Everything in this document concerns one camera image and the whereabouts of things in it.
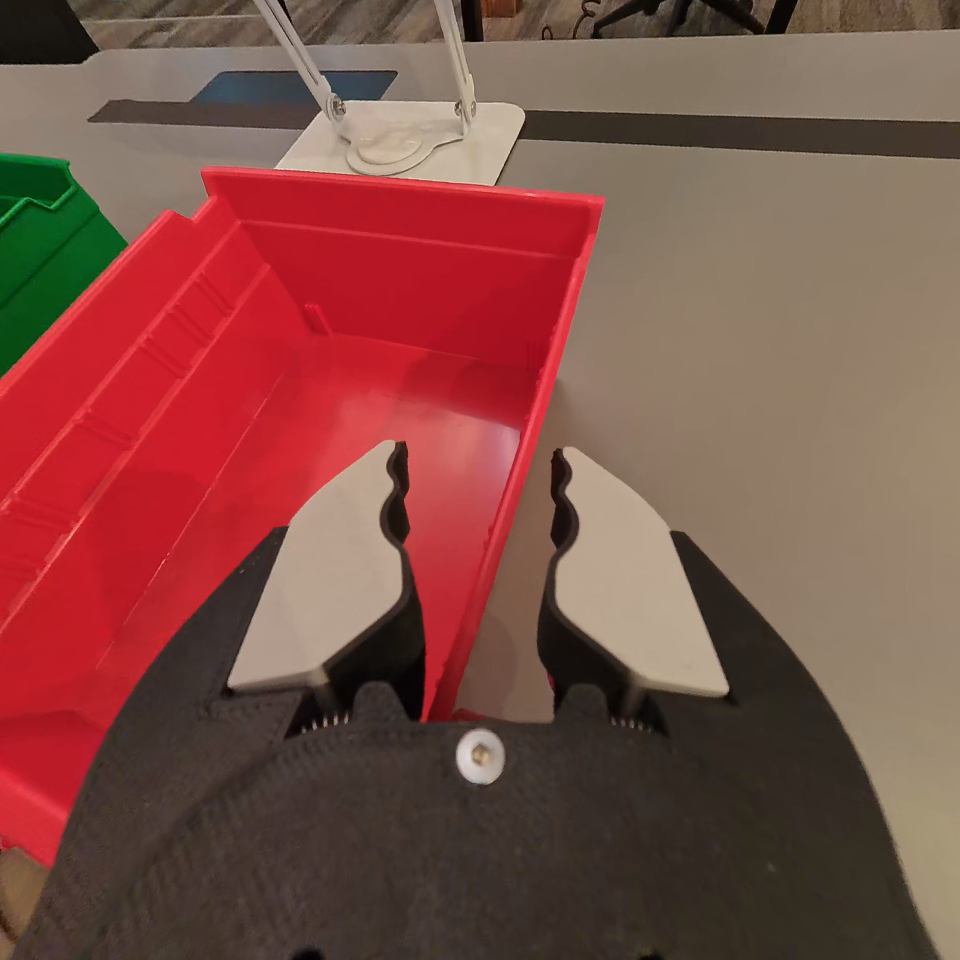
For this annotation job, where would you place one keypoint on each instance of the red plastic storage bin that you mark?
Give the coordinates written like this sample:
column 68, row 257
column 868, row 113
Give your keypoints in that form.
column 420, row 300

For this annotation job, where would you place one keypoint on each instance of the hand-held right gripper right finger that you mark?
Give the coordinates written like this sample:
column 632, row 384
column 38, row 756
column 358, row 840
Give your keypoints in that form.
column 637, row 592

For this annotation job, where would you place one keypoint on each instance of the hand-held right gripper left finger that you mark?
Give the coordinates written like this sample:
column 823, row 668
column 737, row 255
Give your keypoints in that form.
column 330, row 592

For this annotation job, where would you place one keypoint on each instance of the white desk stand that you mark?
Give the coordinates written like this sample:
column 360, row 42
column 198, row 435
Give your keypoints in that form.
column 480, row 135

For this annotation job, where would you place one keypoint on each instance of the green plastic storage bin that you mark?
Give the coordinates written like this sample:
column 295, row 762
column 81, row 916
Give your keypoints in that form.
column 60, row 262

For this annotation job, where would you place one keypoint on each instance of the black office chair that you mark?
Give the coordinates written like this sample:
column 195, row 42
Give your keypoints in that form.
column 675, row 15

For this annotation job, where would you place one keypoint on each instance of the blue rectangular mat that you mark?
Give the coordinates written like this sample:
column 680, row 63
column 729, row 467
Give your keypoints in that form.
column 255, row 88

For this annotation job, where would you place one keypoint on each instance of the dark tape strip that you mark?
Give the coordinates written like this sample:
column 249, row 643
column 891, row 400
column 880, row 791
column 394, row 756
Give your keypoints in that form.
column 675, row 129

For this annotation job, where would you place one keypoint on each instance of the black rounded object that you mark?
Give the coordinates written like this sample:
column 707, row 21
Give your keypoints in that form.
column 37, row 30

